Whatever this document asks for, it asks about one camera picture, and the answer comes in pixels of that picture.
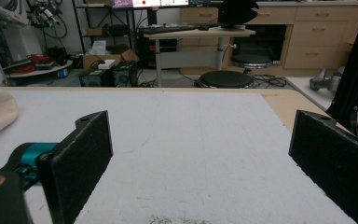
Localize black metal stand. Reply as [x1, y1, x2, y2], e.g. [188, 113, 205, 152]
[325, 0, 358, 138]

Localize round white platform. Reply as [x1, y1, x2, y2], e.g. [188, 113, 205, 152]
[4, 59, 74, 79]

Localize chrome-rimmed black stool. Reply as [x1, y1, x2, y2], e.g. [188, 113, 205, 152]
[230, 53, 273, 71]

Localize wooden standing desk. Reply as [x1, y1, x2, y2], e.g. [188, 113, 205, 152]
[143, 25, 256, 88]

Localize white table mat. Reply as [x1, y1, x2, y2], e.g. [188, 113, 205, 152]
[0, 89, 358, 224]

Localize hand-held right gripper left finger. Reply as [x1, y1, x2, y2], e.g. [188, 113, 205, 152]
[5, 109, 114, 224]

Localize computer monitor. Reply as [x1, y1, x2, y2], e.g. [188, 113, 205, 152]
[111, 0, 190, 9]

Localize black metal shelf rack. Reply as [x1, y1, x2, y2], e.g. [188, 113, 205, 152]
[72, 0, 138, 54]

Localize black floor cables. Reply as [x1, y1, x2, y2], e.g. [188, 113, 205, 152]
[251, 74, 290, 90]

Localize cardboard box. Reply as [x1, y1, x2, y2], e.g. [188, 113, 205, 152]
[82, 44, 140, 71]

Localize black keyboard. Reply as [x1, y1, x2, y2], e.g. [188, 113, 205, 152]
[138, 25, 198, 35]

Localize wooden drawer cabinet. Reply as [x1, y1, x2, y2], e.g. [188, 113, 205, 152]
[180, 2, 358, 77]

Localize black office chair back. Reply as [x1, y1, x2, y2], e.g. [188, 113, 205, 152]
[217, 0, 260, 28]

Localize red cable coil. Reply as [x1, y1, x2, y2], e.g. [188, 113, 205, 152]
[9, 53, 52, 75]

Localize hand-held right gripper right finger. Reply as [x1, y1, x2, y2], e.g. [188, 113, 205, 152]
[288, 109, 358, 224]

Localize black round stool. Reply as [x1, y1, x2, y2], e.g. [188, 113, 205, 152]
[197, 70, 255, 90]

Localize white power adapter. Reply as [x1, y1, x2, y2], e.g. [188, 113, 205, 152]
[97, 59, 117, 70]

